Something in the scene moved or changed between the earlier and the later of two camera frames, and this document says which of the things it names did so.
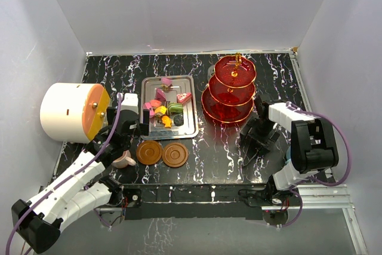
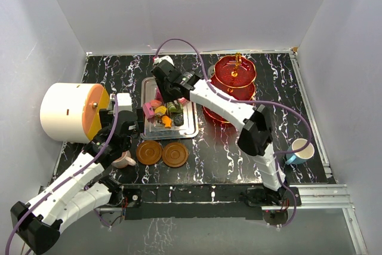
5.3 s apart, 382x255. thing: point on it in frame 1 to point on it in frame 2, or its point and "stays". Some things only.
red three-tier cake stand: (230, 95) stays
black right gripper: (264, 141) to (168, 98)
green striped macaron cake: (175, 107) stays
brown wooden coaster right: (175, 154) stays
